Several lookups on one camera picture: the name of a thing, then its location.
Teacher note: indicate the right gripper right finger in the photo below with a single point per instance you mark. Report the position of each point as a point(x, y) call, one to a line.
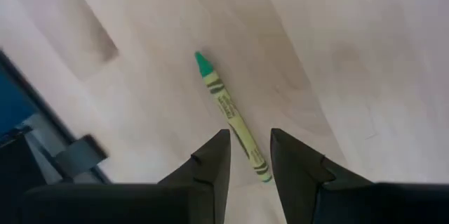
point(308, 189)

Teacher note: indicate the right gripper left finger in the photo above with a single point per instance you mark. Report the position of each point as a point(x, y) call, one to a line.
point(196, 196)

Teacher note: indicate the yellow-green crayon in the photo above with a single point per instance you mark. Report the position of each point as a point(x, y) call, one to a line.
point(231, 111)

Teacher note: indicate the black frame clamp tab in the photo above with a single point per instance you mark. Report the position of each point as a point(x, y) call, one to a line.
point(80, 155)

